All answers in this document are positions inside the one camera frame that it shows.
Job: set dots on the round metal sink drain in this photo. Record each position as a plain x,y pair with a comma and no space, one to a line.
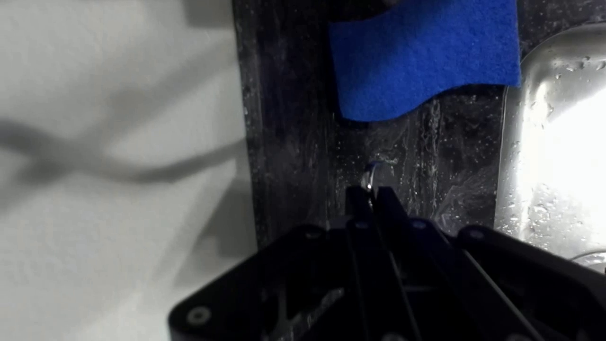
593,255

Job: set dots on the blue cloth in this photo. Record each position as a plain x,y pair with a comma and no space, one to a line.
422,57

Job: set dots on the stainless steel sink basin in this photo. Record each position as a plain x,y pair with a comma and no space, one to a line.
555,138

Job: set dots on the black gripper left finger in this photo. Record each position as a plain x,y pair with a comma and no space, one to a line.
358,208

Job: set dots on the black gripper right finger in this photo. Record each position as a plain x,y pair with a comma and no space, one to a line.
390,210

